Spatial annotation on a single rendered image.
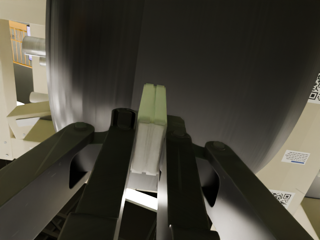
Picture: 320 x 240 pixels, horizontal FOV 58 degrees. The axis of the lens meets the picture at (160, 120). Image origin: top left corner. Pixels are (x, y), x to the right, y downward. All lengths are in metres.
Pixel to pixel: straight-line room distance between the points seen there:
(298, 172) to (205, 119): 0.41
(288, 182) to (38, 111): 0.82
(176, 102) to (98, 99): 0.08
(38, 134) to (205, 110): 0.78
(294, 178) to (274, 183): 0.04
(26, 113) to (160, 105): 0.98
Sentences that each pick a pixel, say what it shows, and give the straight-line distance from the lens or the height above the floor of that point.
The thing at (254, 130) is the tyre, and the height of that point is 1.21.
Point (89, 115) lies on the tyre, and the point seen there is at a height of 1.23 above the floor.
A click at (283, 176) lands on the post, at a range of 0.68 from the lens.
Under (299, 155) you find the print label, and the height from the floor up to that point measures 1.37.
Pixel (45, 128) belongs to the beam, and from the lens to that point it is 1.05.
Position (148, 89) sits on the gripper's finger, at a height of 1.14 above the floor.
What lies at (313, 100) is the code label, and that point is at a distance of 0.59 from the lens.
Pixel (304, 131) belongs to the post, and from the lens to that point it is 0.62.
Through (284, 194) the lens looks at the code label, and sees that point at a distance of 0.71.
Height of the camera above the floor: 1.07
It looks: 30 degrees up
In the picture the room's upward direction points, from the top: 170 degrees counter-clockwise
